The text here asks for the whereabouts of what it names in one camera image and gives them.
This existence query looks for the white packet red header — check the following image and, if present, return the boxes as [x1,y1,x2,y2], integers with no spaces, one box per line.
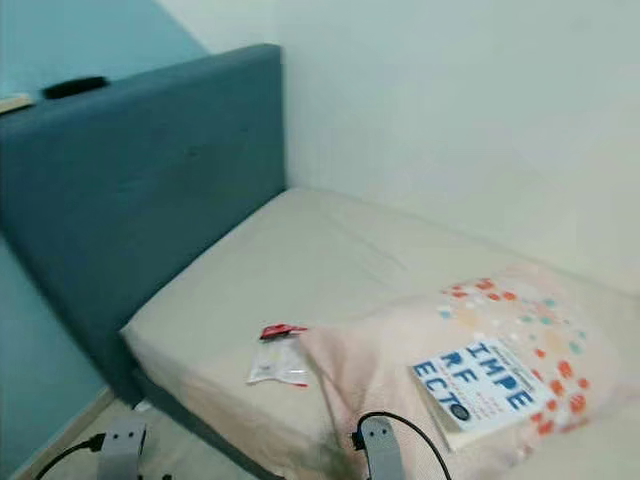
[246,323,311,388]

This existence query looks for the beige sheeted bed mattress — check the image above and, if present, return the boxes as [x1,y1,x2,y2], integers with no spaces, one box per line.
[120,185,640,480]

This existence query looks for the white book blue letters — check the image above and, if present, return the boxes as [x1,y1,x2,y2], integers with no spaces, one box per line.
[410,338,556,436]

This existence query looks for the dark teal bed frame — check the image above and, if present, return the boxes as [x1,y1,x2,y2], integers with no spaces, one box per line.
[130,370,261,480]

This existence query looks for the small black case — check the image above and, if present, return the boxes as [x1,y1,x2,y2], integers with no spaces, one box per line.
[43,76,109,100]

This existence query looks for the teal upholstered headboard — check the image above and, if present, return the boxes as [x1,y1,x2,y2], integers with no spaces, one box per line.
[0,43,286,406]

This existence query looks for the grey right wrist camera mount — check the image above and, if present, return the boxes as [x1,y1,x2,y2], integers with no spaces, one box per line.
[360,417,406,480]

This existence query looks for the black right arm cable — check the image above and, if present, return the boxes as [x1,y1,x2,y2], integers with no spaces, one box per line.
[352,410,453,480]

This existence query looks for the pink dotted pillow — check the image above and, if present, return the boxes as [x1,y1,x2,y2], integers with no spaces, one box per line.
[298,262,640,480]

